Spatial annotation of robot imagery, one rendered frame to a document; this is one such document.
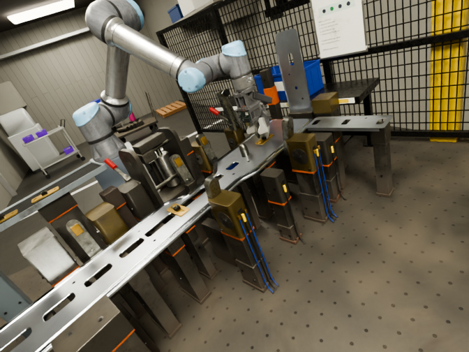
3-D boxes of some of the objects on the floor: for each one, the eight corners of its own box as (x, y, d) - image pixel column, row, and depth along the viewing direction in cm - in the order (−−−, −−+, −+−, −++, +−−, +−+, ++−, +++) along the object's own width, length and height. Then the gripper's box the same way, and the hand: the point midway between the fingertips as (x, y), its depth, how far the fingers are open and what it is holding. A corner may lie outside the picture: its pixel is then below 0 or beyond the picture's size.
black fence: (485, 278, 136) (553, -161, 65) (219, 202, 274) (147, 35, 203) (488, 258, 144) (553, -154, 72) (228, 193, 282) (162, 30, 211)
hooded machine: (37, 166, 688) (-2, 116, 626) (63, 154, 707) (28, 104, 645) (32, 174, 625) (-11, 119, 564) (61, 161, 644) (22, 107, 582)
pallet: (190, 106, 703) (189, 103, 699) (165, 118, 682) (162, 114, 677) (178, 103, 791) (176, 100, 787) (155, 114, 770) (153, 110, 766)
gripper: (225, 94, 101) (243, 145, 111) (248, 91, 93) (264, 147, 103) (240, 85, 106) (255, 135, 116) (262, 82, 98) (277, 136, 108)
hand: (263, 134), depth 111 cm, fingers open, 3 cm apart
